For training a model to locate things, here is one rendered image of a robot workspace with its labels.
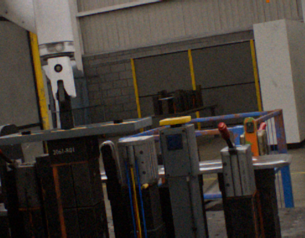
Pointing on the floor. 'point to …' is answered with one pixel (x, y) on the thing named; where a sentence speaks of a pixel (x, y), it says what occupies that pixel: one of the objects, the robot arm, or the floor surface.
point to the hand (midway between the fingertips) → (67, 120)
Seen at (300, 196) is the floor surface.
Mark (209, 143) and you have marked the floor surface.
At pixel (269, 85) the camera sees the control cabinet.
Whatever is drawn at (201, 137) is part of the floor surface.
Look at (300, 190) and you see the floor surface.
